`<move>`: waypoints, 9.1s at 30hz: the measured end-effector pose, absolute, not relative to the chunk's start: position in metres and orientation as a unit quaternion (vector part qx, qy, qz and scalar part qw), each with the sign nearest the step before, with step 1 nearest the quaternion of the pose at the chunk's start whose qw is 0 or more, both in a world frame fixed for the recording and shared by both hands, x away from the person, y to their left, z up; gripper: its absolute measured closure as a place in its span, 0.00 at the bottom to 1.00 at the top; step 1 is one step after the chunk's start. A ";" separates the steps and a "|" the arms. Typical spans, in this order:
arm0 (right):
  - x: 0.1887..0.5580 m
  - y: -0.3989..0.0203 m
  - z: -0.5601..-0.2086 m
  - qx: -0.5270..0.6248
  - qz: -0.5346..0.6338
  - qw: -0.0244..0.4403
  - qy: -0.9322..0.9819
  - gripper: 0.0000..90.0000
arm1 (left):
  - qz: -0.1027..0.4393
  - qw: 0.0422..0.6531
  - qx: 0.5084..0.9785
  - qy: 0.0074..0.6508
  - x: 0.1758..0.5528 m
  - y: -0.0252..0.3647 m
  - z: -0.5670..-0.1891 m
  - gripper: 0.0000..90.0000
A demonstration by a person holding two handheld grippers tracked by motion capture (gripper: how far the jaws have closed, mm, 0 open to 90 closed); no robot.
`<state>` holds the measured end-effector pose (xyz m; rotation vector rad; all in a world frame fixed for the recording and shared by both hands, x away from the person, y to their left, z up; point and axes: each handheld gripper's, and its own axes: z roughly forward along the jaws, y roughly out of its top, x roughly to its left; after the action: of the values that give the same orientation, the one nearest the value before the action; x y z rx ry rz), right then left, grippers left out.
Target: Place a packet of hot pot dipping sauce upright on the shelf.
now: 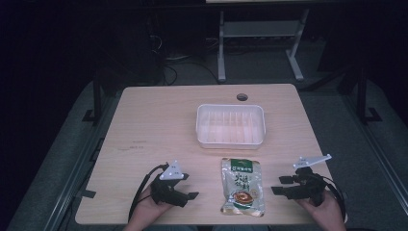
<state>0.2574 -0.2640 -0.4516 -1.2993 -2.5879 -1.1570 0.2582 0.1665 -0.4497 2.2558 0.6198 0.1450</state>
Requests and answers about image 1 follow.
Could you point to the black metal stand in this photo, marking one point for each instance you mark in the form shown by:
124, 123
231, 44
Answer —
96, 102
362, 96

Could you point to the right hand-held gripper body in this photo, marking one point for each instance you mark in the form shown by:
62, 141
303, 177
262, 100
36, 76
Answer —
306, 187

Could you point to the clear plastic container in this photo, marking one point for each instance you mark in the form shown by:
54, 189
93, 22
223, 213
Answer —
230, 126

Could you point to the black tape strip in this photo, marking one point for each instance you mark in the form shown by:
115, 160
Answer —
87, 193

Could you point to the person's left hand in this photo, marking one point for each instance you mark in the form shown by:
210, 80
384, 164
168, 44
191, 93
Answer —
146, 208

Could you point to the white metal stand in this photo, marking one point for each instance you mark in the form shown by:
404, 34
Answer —
261, 29

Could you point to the silver and green food pouch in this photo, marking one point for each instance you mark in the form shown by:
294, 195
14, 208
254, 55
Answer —
242, 187

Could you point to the person's right hand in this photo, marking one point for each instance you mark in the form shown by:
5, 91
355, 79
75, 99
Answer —
327, 213

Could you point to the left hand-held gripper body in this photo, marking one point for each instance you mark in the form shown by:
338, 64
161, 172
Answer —
166, 192

